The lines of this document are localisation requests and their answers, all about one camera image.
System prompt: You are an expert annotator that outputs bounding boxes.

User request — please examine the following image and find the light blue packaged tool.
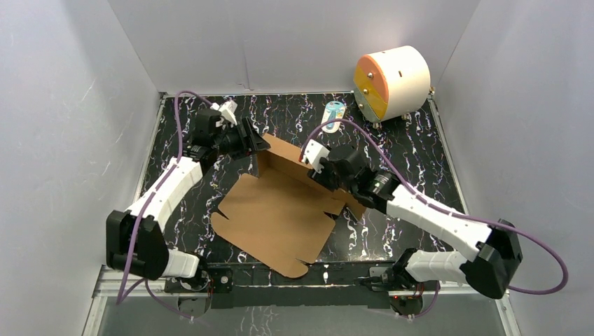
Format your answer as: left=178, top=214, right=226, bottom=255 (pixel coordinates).
left=322, top=101, right=346, bottom=134

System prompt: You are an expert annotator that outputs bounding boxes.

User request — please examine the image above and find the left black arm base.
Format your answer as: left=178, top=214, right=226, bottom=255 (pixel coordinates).
left=164, top=264, right=234, bottom=321

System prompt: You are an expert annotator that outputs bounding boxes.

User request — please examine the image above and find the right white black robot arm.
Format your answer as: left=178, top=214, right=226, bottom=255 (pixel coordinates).
left=301, top=140, right=523, bottom=299

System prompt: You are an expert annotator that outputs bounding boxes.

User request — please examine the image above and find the aluminium frame rail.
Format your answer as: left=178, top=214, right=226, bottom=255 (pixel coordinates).
left=83, top=262, right=520, bottom=335

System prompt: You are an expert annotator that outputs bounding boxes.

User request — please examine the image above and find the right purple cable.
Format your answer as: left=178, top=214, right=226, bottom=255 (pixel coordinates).
left=299, top=118, right=569, bottom=320

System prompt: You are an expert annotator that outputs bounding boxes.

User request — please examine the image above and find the purple cable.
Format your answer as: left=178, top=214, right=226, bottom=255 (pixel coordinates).
left=299, top=118, right=569, bottom=320
left=115, top=90, right=214, bottom=321

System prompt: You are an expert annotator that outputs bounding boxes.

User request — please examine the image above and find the brown cardboard box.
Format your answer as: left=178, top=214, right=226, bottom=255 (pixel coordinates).
left=211, top=134, right=366, bottom=279

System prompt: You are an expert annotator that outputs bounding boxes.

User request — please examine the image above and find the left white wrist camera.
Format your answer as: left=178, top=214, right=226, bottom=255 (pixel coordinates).
left=210, top=99, right=237, bottom=127

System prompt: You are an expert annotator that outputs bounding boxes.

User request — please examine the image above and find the white cylindrical drum orange face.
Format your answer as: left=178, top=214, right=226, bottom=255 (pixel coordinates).
left=353, top=45, right=431, bottom=125

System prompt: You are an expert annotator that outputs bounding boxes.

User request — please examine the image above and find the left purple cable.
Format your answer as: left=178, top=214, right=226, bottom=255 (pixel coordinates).
left=115, top=90, right=214, bottom=321

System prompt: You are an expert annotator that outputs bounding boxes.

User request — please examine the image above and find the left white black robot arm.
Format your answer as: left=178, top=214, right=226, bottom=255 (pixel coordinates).
left=106, top=109, right=270, bottom=291

